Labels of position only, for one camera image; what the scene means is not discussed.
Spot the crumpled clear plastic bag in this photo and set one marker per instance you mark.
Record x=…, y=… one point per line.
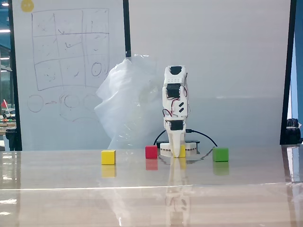
x=127, y=106

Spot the green wooden cube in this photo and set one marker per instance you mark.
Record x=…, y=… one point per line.
x=220, y=154

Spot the small red flag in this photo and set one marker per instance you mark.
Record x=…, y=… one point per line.
x=4, y=103

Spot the black round object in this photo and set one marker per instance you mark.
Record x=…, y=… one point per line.
x=294, y=132

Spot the whiteboard with marker drawings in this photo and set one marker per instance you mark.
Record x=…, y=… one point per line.
x=71, y=118

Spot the plain white board panel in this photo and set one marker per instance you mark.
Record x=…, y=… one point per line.
x=236, y=59

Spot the black background chair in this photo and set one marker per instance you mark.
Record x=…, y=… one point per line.
x=10, y=139

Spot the black board frame post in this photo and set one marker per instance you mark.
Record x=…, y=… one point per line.
x=287, y=82
x=127, y=28
x=14, y=94

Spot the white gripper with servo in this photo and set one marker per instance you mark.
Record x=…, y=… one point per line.
x=175, y=126

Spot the yellow wooden cube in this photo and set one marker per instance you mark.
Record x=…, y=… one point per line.
x=108, y=157
x=182, y=151

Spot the red wooden cube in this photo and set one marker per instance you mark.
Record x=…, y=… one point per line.
x=151, y=152

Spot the yellow round magnet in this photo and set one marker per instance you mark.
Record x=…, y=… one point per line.
x=27, y=5

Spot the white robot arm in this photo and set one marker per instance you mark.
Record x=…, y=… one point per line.
x=174, y=79

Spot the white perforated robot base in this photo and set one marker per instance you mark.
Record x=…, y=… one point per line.
x=190, y=149

